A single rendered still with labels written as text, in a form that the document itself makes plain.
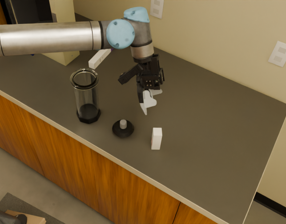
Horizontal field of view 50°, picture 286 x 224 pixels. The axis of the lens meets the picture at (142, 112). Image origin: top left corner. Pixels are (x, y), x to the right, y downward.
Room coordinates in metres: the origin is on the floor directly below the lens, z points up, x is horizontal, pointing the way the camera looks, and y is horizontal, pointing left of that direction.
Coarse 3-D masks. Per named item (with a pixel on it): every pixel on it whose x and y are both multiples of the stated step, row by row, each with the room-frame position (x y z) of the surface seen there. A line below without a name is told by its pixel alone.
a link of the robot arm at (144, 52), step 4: (148, 44) 0.80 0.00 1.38; (152, 44) 0.81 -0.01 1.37; (132, 48) 0.79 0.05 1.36; (136, 48) 0.78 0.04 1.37; (140, 48) 0.78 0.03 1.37; (144, 48) 0.78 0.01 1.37; (148, 48) 0.79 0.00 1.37; (152, 48) 0.80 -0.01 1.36; (132, 52) 0.79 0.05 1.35; (136, 52) 0.78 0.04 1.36; (140, 52) 0.78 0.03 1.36; (144, 52) 0.78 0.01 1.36; (148, 52) 0.78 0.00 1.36; (152, 52) 0.79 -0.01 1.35; (136, 56) 0.78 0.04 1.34; (140, 56) 0.77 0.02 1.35; (144, 56) 0.77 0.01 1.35; (148, 56) 0.78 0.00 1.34
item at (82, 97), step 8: (80, 72) 0.87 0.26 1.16; (88, 72) 0.88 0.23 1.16; (96, 72) 0.87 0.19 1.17; (72, 80) 0.82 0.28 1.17; (80, 80) 0.87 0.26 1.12; (88, 80) 0.88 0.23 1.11; (96, 80) 0.83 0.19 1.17; (96, 88) 0.83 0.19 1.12; (80, 96) 0.79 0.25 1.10; (88, 96) 0.80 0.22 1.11; (96, 96) 0.82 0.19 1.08; (80, 104) 0.80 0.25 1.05; (88, 104) 0.79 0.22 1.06; (96, 104) 0.82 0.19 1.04; (80, 112) 0.80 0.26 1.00; (88, 112) 0.79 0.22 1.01; (96, 112) 0.81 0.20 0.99
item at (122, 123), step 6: (120, 120) 0.79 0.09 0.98; (126, 120) 0.80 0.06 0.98; (114, 126) 0.76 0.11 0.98; (120, 126) 0.76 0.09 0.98; (126, 126) 0.76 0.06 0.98; (132, 126) 0.77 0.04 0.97; (114, 132) 0.74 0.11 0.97; (120, 132) 0.73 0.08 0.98; (126, 132) 0.73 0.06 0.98; (132, 132) 0.75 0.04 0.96
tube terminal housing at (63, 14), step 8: (56, 0) 1.15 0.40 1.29; (64, 0) 1.19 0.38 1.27; (72, 0) 1.23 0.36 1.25; (56, 8) 1.14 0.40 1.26; (64, 8) 1.18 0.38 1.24; (72, 8) 1.23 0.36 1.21; (56, 16) 1.14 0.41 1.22; (64, 16) 1.18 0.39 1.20; (72, 16) 1.22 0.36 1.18; (48, 56) 1.19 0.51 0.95; (56, 56) 1.16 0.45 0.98; (64, 56) 1.14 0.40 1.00; (72, 56) 1.19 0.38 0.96; (64, 64) 1.14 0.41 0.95
